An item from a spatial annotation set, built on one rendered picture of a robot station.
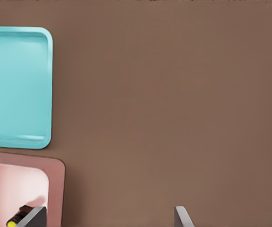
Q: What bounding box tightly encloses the yellow and brown button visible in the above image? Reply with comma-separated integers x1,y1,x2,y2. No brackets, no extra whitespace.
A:
7,205,35,227

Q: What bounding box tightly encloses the pink box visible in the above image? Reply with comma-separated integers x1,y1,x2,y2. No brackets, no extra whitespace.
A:
0,152,66,227

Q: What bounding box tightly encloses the pale blue-green tray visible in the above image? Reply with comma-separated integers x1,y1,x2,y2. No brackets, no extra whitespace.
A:
0,26,54,150

